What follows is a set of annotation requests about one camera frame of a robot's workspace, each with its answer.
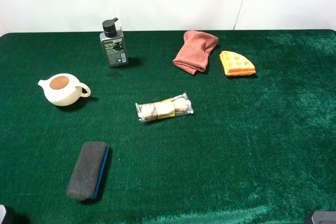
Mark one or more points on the grey object bottom right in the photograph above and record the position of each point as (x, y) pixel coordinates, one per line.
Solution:
(320, 217)

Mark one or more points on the grey pump bottle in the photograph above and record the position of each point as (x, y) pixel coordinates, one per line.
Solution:
(113, 43)

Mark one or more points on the green table cloth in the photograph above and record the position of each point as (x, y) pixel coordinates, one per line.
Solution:
(257, 149)

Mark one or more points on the grey blue board eraser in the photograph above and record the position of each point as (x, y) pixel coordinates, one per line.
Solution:
(88, 171)

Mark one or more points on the folded red cloth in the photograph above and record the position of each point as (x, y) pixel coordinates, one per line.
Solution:
(194, 54)

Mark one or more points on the yellow waffle toy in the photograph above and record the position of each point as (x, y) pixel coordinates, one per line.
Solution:
(235, 64)

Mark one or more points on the white ceramic teapot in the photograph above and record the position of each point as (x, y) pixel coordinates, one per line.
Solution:
(64, 89)

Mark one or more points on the wrapped pastry packet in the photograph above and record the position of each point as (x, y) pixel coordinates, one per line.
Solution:
(168, 108)

